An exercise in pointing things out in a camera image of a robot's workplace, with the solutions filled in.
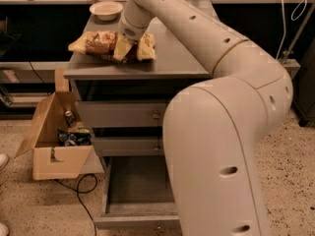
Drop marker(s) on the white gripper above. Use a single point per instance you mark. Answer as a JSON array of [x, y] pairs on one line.
[[128, 31]]

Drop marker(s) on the brown chip bag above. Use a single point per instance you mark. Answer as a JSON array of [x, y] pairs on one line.
[[101, 44]]

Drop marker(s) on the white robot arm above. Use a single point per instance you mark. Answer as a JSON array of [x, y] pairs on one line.
[[210, 129]]

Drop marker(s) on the grey drawer cabinet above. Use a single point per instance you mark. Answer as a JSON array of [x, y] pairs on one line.
[[174, 69]]

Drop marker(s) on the grey top drawer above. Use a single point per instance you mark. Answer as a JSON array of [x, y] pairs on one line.
[[100, 114]]

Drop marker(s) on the grey drawer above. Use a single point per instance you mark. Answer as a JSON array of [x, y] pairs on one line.
[[128, 146], [100, 114], [137, 194]]

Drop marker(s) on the grey middle drawer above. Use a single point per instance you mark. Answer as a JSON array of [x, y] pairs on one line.
[[128, 146]]

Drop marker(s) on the blue snack bag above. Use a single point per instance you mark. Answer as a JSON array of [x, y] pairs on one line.
[[73, 139]]

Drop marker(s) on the grey bottom drawer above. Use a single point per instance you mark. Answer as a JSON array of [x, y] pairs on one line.
[[137, 194]]

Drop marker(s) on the white bowl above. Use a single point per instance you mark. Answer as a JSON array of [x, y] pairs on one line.
[[106, 10]]

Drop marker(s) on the metal can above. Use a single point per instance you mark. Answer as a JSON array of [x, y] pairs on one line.
[[70, 118]]

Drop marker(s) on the cardboard box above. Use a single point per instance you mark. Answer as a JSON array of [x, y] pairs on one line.
[[51, 160]]

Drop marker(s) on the white shoe upper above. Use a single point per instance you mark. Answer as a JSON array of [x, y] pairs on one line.
[[4, 158]]

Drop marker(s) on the white shoe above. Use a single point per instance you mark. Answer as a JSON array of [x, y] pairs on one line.
[[4, 158], [4, 230]]

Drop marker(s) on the white shoe lower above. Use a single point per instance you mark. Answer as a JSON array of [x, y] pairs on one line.
[[4, 230]]

